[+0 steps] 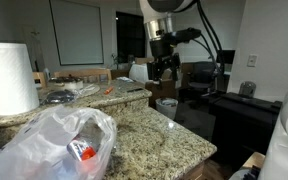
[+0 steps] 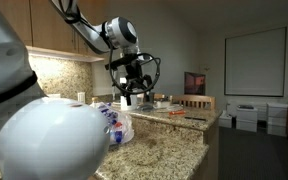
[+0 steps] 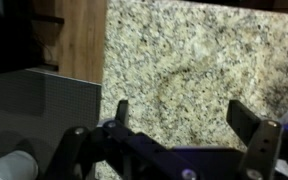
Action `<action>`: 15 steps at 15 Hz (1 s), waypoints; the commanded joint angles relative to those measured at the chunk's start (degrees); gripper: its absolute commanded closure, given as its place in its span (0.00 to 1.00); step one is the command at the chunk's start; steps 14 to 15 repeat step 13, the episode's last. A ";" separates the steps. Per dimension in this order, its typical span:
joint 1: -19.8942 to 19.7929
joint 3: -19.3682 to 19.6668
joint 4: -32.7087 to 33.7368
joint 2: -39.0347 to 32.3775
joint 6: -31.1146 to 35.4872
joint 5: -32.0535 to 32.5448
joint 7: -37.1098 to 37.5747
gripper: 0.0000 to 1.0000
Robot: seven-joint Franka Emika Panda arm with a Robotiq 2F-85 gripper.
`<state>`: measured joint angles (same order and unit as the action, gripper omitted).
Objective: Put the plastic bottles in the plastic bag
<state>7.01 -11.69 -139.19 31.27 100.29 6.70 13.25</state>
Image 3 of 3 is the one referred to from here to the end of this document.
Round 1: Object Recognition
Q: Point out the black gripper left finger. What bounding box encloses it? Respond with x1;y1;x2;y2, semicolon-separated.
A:
45;99;198;180

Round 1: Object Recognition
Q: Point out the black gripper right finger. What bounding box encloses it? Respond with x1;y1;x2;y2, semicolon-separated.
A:
226;99;288;180

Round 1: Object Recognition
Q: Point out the dark perforated board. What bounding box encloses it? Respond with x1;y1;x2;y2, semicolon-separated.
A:
0;67;103;180

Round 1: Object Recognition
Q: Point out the white cylindrical roll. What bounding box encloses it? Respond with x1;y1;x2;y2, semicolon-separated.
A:
0;149;39;180

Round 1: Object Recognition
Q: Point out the wooden counter cabinet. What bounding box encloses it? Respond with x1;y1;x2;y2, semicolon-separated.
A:
30;0;109;84

